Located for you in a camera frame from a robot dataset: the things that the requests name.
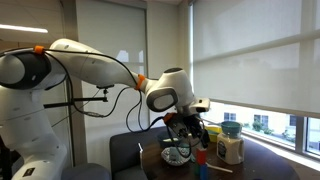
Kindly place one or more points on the yellow container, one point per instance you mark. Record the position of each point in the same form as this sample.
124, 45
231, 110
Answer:
213, 128

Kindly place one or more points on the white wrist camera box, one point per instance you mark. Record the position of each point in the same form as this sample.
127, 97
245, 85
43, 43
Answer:
199, 105

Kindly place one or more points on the white patterned bowl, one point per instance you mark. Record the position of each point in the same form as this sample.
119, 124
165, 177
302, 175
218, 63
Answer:
175, 156

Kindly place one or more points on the light blue bowl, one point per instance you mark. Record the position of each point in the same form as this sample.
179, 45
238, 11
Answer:
165, 140

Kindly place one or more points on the blue block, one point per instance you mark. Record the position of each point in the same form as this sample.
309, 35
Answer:
203, 172

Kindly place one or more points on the white stick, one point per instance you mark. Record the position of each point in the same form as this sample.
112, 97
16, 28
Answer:
219, 168

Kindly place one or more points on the teal lidded grain jar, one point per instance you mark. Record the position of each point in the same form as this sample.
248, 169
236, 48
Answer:
230, 144

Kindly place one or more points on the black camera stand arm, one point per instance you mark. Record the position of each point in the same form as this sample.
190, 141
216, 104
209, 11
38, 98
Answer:
74, 100

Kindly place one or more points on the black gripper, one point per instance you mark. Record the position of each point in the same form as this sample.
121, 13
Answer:
183, 126

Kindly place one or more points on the grey fabric chair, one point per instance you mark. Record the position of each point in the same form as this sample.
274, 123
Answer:
124, 158

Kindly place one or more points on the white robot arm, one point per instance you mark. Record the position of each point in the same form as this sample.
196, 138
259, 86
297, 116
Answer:
26, 73

